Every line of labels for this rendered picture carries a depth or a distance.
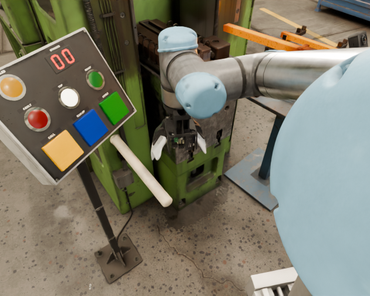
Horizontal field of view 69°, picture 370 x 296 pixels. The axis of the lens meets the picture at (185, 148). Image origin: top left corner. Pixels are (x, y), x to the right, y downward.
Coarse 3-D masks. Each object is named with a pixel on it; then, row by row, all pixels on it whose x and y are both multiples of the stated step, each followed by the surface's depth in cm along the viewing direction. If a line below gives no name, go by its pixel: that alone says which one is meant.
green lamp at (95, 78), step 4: (92, 72) 75; (96, 72) 76; (92, 76) 74; (96, 76) 75; (100, 76) 77; (92, 80) 74; (96, 80) 75; (100, 80) 76; (92, 84) 74; (96, 84) 75; (100, 84) 76
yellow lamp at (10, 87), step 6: (6, 78) 58; (12, 78) 59; (0, 84) 58; (6, 84) 58; (12, 84) 59; (18, 84) 60; (6, 90) 58; (12, 90) 59; (18, 90) 60; (12, 96) 59
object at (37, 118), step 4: (32, 112) 62; (36, 112) 63; (40, 112) 63; (28, 116) 61; (32, 116) 62; (36, 116) 63; (40, 116) 63; (44, 116) 64; (28, 120) 61; (32, 120) 62; (36, 120) 63; (40, 120) 63; (44, 120) 64; (32, 124) 62; (36, 124) 63; (40, 124) 63; (44, 124) 64; (36, 128) 63; (40, 128) 63
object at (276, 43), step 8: (232, 24) 99; (232, 32) 98; (240, 32) 94; (248, 32) 92; (256, 32) 92; (256, 40) 90; (264, 40) 88; (272, 40) 86; (280, 40) 85; (280, 48) 84; (288, 48) 82; (296, 48) 80; (304, 48) 79; (312, 48) 78
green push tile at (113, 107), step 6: (108, 96) 78; (114, 96) 79; (102, 102) 76; (108, 102) 78; (114, 102) 79; (120, 102) 81; (102, 108) 76; (108, 108) 77; (114, 108) 79; (120, 108) 81; (126, 108) 82; (108, 114) 77; (114, 114) 79; (120, 114) 81; (126, 114) 82; (114, 120) 79
